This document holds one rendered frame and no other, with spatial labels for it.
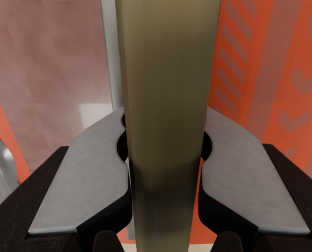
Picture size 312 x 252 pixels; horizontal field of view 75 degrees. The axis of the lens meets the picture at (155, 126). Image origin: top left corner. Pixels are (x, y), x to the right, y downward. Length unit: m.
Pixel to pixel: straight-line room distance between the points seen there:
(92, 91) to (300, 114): 0.18
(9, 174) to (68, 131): 0.09
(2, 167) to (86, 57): 0.15
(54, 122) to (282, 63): 0.20
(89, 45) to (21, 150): 0.13
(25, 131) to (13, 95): 0.04
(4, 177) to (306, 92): 0.30
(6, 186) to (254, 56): 0.27
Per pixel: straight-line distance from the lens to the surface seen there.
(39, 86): 0.20
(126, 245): 0.32
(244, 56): 0.17
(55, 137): 0.22
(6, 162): 0.26
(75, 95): 0.19
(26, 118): 0.22
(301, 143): 0.23
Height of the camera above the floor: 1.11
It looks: 61 degrees down
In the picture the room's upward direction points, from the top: 176 degrees counter-clockwise
